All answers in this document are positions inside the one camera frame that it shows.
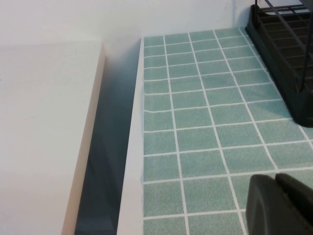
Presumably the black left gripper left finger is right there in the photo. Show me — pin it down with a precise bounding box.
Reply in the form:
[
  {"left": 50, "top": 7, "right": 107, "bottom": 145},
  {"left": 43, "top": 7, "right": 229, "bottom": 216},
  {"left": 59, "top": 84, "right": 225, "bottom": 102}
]
[{"left": 245, "top": 174, "right": 313, "bottom": 235}]

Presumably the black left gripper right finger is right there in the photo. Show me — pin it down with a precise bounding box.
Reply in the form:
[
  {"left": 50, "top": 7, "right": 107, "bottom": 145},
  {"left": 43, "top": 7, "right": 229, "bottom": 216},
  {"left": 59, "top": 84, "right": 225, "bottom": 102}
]
[{"left": 275, "top": 172, "right": 313, "bottom": 215}]

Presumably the green checked tablecloth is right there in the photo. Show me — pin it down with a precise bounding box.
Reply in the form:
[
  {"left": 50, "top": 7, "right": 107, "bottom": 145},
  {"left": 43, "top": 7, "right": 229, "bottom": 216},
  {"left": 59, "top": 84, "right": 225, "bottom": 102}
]
[{"left": 140, "top": 27, "right": 313, "bottom": 235}]

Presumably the white side table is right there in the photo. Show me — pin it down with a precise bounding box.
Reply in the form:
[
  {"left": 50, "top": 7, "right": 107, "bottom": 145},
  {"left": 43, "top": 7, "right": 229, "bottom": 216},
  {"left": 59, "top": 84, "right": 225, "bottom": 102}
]
[{"left": 0, "top": 40, "right": 106, "bottom": 235}]

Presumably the black wire dish rack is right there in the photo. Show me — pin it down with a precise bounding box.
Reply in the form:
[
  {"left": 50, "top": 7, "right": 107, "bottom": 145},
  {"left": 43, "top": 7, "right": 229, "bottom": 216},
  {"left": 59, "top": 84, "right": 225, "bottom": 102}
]
[{"left": 253, "top": 0, "right": 313, "bottom": 94}]

